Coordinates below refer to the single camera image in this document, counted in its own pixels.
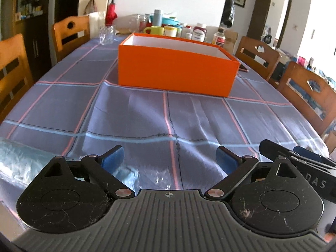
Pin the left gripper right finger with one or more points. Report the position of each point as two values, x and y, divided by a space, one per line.
270 198

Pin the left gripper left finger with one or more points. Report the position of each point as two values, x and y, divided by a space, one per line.
67 196

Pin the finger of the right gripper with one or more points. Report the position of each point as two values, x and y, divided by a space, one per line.
313 156

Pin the wooden chair near right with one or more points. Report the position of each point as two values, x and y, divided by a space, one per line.
311 95

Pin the wooden chair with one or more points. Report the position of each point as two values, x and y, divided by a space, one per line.
258 55
69 34
18 78
311 95

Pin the clear plastic bag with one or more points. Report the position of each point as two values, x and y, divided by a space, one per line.
19 164

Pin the wooden chair far right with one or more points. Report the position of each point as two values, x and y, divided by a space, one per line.
258 55

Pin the smartphone with pink case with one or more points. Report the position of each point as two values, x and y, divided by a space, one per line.
243 68

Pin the blue plaid tablecloth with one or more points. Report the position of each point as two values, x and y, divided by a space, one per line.
77 108

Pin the wooden chair near left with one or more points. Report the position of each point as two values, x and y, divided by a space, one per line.
18 78

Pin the cardboard box on floor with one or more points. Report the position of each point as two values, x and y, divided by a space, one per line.
230 41

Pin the orange cardboard box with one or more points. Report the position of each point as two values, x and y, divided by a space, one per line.
175 64

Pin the wooden chair far left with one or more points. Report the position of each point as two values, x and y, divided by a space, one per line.
69 34

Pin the glass jar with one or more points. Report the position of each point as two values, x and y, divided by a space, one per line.
107 34

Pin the cream lidded jar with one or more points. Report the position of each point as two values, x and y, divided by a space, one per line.
170 31

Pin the teal plastic container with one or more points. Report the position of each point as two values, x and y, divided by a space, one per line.
169 22

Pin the red folded umbrella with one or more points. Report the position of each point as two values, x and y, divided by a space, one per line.
111 14

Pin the yellow mug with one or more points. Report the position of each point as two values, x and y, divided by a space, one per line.
154 30

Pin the dark wooden shelf cabinet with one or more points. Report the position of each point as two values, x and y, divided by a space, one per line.
29 18

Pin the white paper bag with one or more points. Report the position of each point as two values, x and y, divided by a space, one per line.
96 11

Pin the grey blue cup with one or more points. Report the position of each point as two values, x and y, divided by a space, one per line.
157 18

